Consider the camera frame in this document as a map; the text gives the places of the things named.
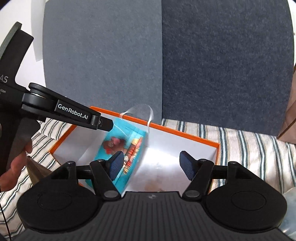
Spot brown paper shopping bag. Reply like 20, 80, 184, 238
277, 67, 296, 144

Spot light grey headboard panel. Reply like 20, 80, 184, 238
43, 1, 163, 123

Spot teal cartoon tissue packs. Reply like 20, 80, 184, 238
94, 118, 147, 193

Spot clear plastic storage box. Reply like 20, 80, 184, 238
279, 187, 296, 240

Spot dark blue headboard panel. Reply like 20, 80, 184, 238
162, 1, 294, 136

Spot orange cardboard box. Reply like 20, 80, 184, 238
50, 114, 219, 194

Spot brown plaid zip pouch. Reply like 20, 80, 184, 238
26, 156, 52, 185

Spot striped bed sheet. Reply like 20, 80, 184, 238
1, 119, 295, 238

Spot person left hand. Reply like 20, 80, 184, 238
0, 140, 33, 192

